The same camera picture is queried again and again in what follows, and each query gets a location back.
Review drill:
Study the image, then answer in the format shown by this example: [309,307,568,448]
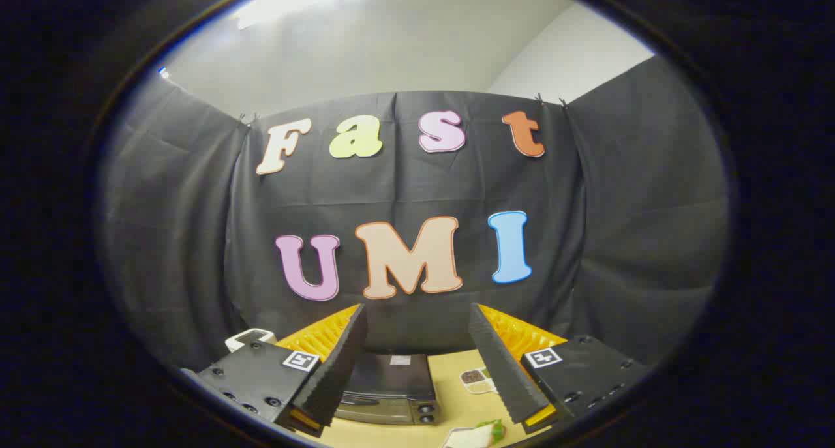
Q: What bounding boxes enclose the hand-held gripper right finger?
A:
[468,303,653,434]

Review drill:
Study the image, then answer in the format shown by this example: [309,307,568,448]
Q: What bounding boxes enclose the lettuce sandwich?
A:
[444,419,508,448]

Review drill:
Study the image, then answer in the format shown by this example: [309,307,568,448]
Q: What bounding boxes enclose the black backdrop cloth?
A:
[98,57,730,370]

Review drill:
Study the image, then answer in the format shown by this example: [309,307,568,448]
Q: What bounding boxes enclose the white sectioned grain dish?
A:
[459,366,500,395]

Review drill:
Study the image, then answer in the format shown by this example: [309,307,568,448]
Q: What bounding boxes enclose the black toaster oven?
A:
[339,351,441,426]

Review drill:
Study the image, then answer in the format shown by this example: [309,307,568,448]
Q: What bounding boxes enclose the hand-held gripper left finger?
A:
[196,303,367,438]

